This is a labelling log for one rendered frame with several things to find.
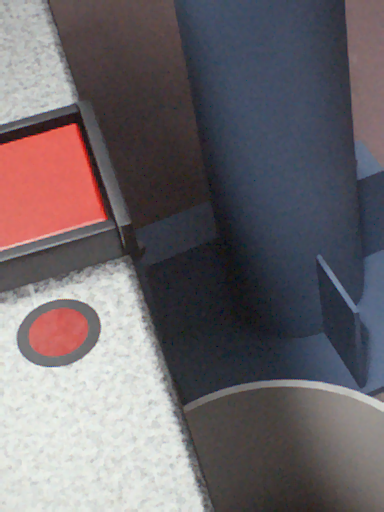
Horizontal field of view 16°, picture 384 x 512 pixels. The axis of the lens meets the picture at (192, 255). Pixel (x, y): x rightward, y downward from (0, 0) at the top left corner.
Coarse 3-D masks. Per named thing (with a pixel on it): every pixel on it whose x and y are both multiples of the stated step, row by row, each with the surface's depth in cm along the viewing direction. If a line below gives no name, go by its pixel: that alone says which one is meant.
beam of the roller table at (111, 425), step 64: (0, 0) 63; (0, 64) 60; (64, 64) 59; (128, 256) 51; (0, 320) 50; (128, 320) 49; (0, 384) 48; (64, 384) 48; (128, 384) 47; (0, 448) 46; (64, 448) 46; (128, 448) 45; (192, 448) 45
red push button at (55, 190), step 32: (64, 128) 54; (0, 160) 54; (32, 160) 53; (64, 160) 53; (0, 192) 53; (32, 192) 52; (64, 192) 52; (96, 192) 52; (0, 224) 51; (32, 224) 51; (64, 224) 51
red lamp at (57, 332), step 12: (48, 312) 50; (60, 312) 50; (72, 312) 50; (36, 324) 50; (48, 324) 49; (60, 324) 49; (72, 324) 49; (84, 324) 49; (36, 336) 49; (48, 336) 49; (60, 336) 49; (72, 336) 49; (84, 336) 49; (36, 348) 49; (48, 348) 49; (60, 348) 49; (72, 348) 49
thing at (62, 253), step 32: (0, 128) 55; (32, 128) 55; (96, 128) 54; (96, 160) 53; (96, 224) 50; (128, 224) 50; (0, 256) 50; (32, 256) 50; (64, 256) 50; (96, 256) 51; (0, 288) 51
